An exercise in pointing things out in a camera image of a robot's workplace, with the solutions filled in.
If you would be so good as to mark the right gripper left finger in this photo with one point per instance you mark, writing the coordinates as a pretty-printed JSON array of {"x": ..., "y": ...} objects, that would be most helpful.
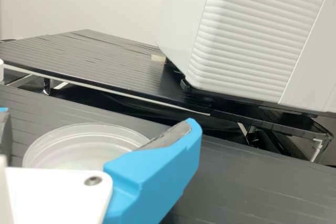
[{"x": 3, "y": 121}]

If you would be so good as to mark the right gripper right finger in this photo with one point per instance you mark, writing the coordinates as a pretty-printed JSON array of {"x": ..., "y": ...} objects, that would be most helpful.
[{"x": 157, "y": 176}]

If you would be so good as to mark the petri dish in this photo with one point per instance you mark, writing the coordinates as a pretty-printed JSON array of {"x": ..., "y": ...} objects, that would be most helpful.
[{"x": 78, "y": 145}]

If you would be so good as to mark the black platform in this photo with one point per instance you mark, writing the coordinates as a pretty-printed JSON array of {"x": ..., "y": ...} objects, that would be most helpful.
[
  {"x": 92, "y": 61},
  {"x": 262, "y": 182},
  {"x": 262, "y": 121}
]

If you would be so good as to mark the white incubator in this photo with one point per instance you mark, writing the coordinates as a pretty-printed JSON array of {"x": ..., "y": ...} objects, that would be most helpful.
[{"x": 178, "y": 24}]

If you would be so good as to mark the incubator door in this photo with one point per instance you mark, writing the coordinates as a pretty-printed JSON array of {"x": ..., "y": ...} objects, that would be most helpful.
[{"x": 249, "y": 37}]

